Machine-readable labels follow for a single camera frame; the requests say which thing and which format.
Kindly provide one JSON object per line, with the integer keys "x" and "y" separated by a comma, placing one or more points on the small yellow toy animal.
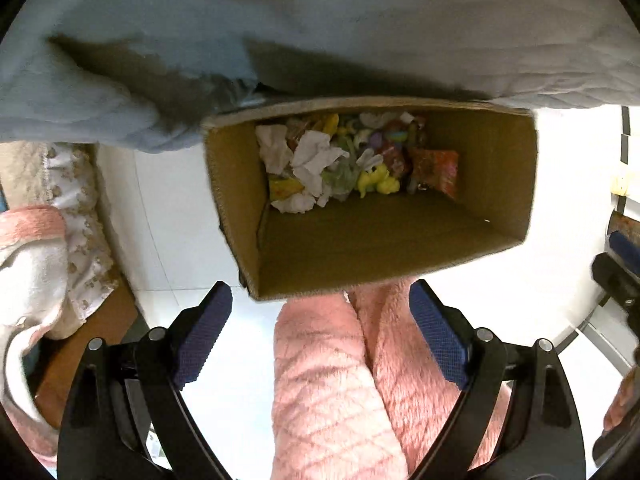
{"x": 377, "y": 180}

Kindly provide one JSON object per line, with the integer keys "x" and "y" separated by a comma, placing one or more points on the green translucent wrapper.
{"x": 340, "y": 175}

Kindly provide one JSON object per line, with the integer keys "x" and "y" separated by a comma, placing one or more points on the beige lace cloth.
{"x": 75, "y": 220}

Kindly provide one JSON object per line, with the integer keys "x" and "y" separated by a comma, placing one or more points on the pink white fleece robe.
{"x": 30, "y": 270}

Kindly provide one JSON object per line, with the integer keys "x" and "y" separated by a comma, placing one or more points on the pink fleece pants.
{"x": 340, "y": 400}

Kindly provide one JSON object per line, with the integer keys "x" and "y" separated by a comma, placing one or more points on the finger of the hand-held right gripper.
{"x": 625, "y": 246}
{"x": 620, "y": 280}

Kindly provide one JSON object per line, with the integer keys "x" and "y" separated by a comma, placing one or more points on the person's right hand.
{"x": 622, "y": 402}

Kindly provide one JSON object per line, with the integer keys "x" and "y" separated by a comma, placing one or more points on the red orange snack packet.
{"x": 434, "y": 170}

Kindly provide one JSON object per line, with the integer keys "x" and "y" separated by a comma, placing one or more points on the brown cardboard box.
{"x": 380, "y": 240}

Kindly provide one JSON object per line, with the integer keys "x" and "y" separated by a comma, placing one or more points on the yellow snack packet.
{"x": 285, "y": 187}

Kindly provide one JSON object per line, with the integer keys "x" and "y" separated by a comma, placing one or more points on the round colourful toy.
{"x": 390, "y": 142}

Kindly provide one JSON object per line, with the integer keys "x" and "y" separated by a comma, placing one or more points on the large white tissue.
{"x": 317, "y": 157}

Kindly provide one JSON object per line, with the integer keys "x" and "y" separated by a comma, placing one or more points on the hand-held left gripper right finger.
{"x": 440, "y": 340}

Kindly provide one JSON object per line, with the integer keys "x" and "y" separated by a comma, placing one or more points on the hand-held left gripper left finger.
{"x": 200, "y": 340}

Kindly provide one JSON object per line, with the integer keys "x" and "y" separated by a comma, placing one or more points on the pale quilted blanket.
{"x": 320, "y": 25}

